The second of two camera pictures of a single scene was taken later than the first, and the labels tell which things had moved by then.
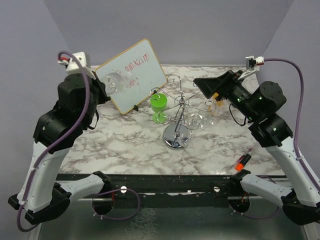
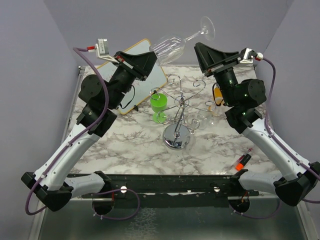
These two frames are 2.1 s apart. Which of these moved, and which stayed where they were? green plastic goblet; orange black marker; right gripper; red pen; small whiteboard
Moved: right gripper
Stayed: orange black marker; green plastic goblet; small whiteboard; red pen
